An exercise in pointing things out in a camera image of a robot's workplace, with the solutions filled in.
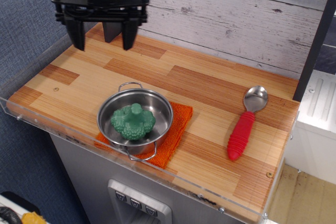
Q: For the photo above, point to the grey toy fridge cabinet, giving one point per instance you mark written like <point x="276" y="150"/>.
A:
<point x="114" y="189"/>

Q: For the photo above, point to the dark right post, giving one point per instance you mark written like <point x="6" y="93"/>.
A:
<point x="317" y="43"/>

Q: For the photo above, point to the yellow object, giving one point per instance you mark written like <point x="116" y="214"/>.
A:
<point x="32" y="218"/>

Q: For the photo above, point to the white toy sink unit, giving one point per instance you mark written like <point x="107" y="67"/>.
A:
<point x="311" y="146"/>

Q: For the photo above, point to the red handled metal spoon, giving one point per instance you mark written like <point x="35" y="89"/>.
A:
<point x="254" y="100"/>

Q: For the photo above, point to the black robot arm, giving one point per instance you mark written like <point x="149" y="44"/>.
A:
<point x="119" y="17"/>

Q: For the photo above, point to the orange cloth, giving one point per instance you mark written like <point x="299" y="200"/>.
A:
<point x="165" y="151"/>

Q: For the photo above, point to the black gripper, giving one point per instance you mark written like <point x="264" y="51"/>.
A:
<point x="75" y="12"/>

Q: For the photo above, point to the green toy broccoli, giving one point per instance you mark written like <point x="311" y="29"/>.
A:
<point x="133" y="122"/>

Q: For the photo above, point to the stainless steel pot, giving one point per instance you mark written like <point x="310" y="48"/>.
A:
<point x="127" y="94"/>

